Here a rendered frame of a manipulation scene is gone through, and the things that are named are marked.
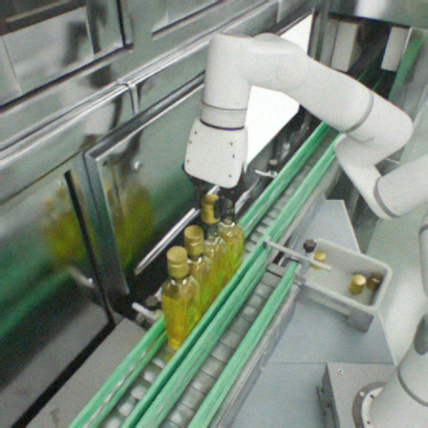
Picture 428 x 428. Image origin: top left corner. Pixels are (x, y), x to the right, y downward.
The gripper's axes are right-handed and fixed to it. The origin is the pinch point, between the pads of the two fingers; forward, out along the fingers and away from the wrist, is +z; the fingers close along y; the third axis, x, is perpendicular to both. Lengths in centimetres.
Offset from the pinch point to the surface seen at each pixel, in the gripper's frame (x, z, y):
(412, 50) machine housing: 98, -24, 16
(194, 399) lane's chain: -12.7, 35.0, 8.9
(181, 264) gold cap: -11.3, 6.6, 1.8
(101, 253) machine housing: -12.2, 11.7, -15.0
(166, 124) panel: 1.1, -11.3, -11.7
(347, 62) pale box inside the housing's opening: 114, -15, -7
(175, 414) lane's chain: -16.7, 36.1, 7.3
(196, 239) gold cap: -6.0, 4.4, 1.2
